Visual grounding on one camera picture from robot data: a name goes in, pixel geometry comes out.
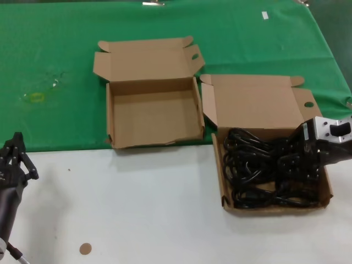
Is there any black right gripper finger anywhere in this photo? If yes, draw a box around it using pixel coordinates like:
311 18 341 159
301 162 321 182
277 153 301 177

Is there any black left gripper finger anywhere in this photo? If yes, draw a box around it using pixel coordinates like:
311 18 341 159
0 132 18 166
15 131 40 181

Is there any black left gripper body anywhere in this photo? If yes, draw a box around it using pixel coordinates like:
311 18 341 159
0 164 30 238

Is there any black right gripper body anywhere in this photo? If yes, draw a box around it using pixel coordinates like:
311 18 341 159
291 118 352 171

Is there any black power cord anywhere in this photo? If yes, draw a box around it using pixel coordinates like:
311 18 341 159
232 186 321 209
223 127 276 166
258 136 320 188
224 156 284 193

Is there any open brown cardboard box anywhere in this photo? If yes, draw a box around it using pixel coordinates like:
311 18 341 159
200 73 334 218
92 35 206 151

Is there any green table cloth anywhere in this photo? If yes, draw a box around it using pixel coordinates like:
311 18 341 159
0 0 352 153

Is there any left arm silver connector cable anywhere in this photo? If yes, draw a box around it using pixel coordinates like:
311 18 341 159
6 241 30 264

